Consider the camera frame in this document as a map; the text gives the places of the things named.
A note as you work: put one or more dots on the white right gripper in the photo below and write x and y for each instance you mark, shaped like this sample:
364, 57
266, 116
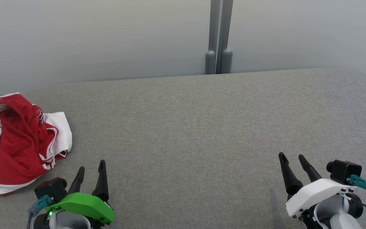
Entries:
313, 192

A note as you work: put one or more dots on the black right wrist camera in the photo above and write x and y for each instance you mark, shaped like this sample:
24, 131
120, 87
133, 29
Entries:
343, 171

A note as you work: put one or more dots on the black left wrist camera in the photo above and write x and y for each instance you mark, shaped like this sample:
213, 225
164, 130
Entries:
51, 189

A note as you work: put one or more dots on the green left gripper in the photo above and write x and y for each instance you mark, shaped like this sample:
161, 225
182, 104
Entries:
81, 203

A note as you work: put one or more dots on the red white jersey shirt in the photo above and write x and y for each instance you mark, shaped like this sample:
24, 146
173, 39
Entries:
27, 124

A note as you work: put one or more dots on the grey partition post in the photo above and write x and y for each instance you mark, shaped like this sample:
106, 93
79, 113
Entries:
225, 41
211, 41

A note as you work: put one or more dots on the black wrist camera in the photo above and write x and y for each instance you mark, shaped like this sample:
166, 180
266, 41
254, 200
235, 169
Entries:
343, 171
51, 189

